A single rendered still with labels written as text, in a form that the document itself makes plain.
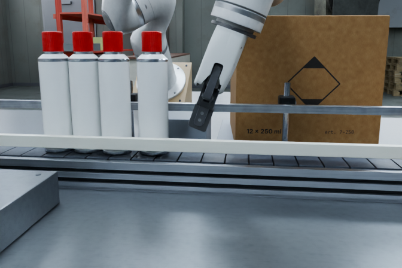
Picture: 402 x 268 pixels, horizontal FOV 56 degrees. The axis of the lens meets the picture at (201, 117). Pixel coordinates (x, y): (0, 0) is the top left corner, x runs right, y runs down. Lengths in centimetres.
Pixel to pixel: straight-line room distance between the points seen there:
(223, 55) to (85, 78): 23
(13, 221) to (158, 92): 28
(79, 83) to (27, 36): 1003
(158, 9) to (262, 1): 64
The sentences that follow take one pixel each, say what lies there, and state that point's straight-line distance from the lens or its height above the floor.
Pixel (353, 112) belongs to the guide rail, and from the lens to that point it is 69.
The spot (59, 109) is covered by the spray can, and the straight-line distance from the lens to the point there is 69.
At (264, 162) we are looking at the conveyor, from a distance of 62.
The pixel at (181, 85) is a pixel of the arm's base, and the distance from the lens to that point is 143.
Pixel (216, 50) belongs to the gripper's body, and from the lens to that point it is 57.
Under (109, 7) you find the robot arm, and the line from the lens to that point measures 116.
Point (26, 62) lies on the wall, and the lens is 1074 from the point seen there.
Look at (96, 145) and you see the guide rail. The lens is 65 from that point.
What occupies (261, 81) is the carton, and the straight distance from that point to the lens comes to 79.
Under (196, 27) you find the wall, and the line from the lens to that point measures 932.
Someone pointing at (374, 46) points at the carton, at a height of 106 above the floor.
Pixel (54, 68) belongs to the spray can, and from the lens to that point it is 68.
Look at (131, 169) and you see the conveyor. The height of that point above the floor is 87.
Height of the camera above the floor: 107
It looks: 11 degrees down
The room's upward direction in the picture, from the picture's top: straight up
